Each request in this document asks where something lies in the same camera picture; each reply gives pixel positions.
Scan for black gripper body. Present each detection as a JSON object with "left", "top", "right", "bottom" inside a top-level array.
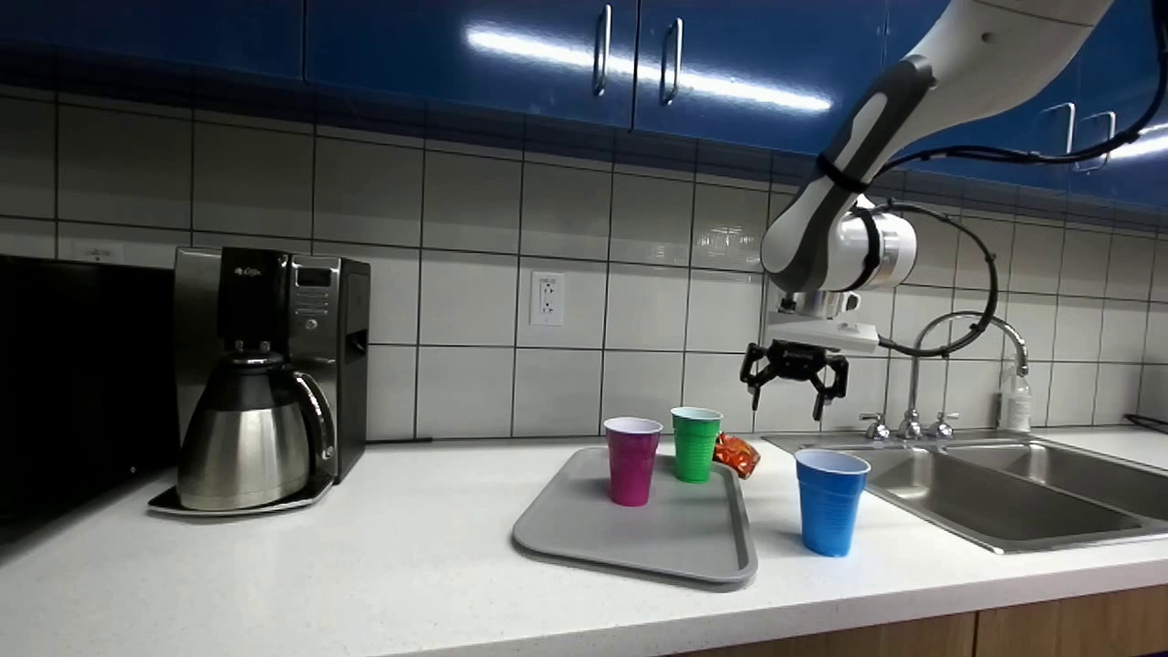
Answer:
[{"left": 756, "top": 340, "right": 846, "bottom": 384}]

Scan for green plastic cup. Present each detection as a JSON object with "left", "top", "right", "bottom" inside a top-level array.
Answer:
[{"left": 668, "top": 406, "right": 727, "bottom": 486}]

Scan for blue plastic cup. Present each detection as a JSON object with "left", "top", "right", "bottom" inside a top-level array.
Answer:
[{"left": 793, "top": 447, "right": 877, "bottom": 558}]

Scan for magenta plastic cup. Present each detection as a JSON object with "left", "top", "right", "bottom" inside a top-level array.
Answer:
[{"left": 604, "top": 418, "right": 663, "bottom": 511}]

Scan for grey plastic tray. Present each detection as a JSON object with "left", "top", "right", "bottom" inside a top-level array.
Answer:
[{"left": 508, "top": 442, "right": 762, "bottom": 592}]

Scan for chrome gooseneck faucet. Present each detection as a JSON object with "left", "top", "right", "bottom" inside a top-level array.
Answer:
[{"left": 902, "top": 307, "right": 1032, "bottom": 442}]

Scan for orange Doritos chip bag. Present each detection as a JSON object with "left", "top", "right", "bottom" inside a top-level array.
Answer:
[{"left": 712, "top": 430, "right": 768, "bottom": 482}]

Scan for pale soap bottle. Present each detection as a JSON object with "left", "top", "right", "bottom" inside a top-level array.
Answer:
[{"left": 995, "top": 362, "right": 1038, "bottom": 440}]

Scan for stainless steel double sink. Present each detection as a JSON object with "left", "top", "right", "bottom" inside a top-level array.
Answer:
[{"left": 778, "top": 434, "right": 1168, "bottom": 558}]

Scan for wooden lower cabinets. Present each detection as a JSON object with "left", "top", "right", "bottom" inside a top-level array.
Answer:
[{"left": 679, "top": 581, "right": 1168, "bottom": 657}]

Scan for black coffee maker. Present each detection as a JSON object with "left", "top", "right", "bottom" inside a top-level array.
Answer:
[{"left": 147, "top": 244, "right": 372, "bottom": 524}]

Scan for blue upper cabinets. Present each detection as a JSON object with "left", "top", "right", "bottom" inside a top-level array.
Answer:
[{"left": 0, "top": 0, "right": 1168, "bottom": 219}]

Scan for steel coffee carafe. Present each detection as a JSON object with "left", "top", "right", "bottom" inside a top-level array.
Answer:
[{"left": 177, "top": 357, "right": 338, "bottom": 514}]

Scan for black microwave oven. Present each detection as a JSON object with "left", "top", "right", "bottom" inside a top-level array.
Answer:
[{"left": 0, "top": 254, "right": 179, "bottom": 544}]

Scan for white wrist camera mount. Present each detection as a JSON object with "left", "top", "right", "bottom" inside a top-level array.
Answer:
[{"left": 762, "top": 316, "right": 885, "bottom": 357}]

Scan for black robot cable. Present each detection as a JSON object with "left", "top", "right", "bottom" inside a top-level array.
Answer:
[{"left": 851, "top": 35, "right": 1168, "bottom": 367}]

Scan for white wall outlet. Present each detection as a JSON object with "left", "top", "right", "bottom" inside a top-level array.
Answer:
[{"left": 526, "top": 266, "right": 571, "bottom": 328}]

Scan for silver cabinet handle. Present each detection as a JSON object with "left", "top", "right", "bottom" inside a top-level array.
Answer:
[
  {"left": 1039, "top": 100, "right": 1082, "bottom": 170},
  {"left": 591, "top": 0, "right": 616, "bottom": 101},
  {"left": 658, "top": 16, "right": 690, "bottom": 111},
  {"left": 1084, "top": 105, "right": 1119, "bottom": 176}
]

